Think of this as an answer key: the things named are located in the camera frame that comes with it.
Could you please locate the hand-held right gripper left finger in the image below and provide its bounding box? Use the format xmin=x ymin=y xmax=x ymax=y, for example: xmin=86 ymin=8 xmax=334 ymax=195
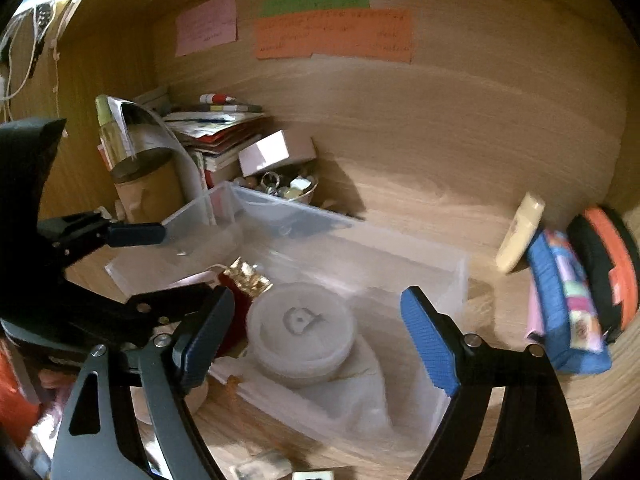
xmin=50 ymin=285 xmax=236 ymax=480

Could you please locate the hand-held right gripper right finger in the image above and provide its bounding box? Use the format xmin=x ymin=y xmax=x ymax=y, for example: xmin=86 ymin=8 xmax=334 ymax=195
xmin=400 ymin=286 xmax=583 ymax=480

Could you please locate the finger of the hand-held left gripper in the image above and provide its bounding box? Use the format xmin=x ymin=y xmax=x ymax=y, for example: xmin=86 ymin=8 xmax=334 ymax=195
xmin=37 ymin=210 xmax=167 ymax=272
xmin=67 ymin=282 xmax=217 ymax=333

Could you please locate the red bottle with gold cap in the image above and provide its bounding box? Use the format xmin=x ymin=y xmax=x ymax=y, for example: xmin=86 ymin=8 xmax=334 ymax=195
xmin=217 ymin=256 xmax=273 ymax=356

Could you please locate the white round jar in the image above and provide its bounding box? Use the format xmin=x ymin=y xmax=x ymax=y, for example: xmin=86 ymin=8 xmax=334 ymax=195
xmin=246 ymin=282 xmax=356 ymax=388

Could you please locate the clear plastic storage box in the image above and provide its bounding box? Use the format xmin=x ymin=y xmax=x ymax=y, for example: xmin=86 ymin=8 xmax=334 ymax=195
xmin=105 ymin=180 xmax=471 ymax=456

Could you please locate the wooden desktop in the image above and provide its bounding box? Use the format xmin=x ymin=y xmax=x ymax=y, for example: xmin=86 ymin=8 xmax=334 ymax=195
xmin=30 ymin=155 xmax=631 ymax=480

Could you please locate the brown cylinder container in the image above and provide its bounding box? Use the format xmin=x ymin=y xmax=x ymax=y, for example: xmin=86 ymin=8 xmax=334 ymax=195
xmin=110 ymin=152 xmax=188 ymax=223

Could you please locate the white plastic bag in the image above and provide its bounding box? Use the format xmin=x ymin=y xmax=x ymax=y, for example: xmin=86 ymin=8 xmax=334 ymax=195
xmin=210 ymin=350 xmax=401 ymax=441

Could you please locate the green capped bottle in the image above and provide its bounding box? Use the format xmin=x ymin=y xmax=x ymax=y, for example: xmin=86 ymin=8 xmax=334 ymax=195
xmin=95 ymin=94 xmax=132 ymax=166

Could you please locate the curled paper sheet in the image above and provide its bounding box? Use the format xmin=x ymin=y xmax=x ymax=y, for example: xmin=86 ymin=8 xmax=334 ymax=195
xmin=107 ymin=97 xmax=208 ymax=196

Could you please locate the stack of books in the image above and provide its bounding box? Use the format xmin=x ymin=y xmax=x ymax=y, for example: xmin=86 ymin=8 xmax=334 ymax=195
xmin=162 ymin=102 xmax=273 ymax=186

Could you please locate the blue patchwork pouch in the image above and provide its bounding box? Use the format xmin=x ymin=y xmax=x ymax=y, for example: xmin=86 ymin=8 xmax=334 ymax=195
xmin=525 ymin=230 xmax=613 ymax=375

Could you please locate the cream lotion tube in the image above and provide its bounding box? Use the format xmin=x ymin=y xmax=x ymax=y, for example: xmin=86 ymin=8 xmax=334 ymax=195
xmin=495 ymin=192 xmax=546 ymax=274

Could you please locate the small grey packet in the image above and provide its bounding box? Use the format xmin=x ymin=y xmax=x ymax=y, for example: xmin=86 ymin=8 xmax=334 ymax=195
xmin=232 ymin=452 xmax=293 ymax=480

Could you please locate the bowl of trinkets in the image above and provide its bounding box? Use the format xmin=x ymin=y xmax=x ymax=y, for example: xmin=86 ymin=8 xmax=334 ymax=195
xmin=240 ymin=170 xmax=319 ymax=207

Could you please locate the orange cloth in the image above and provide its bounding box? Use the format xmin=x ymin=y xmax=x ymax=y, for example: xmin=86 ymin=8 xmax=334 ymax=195
xmin=0 ymin=340 xmax=46 ymax=451

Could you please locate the black and orange case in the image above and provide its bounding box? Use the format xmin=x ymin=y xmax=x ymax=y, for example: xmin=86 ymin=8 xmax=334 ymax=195
xmin=567 ymin=205 xmax=640 ymax=343

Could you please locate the pink paper note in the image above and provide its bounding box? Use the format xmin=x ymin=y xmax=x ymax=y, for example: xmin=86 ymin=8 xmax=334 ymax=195
xmin=175 ymin=0 xmax=237 ymax=57

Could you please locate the orange paper note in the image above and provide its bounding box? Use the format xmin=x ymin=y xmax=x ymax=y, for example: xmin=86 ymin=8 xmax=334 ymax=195
xmin=253 ymin=8 xmax=413 ymax=64

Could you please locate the green paper note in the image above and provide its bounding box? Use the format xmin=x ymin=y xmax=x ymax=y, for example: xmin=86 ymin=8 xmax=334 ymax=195
xmin=260 ymin=0 xmax=371 ymax=17

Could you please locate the white cord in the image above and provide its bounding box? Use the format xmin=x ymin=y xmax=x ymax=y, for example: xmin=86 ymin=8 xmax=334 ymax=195
xmin=0 ymin=7 xmax=63 ymax=111

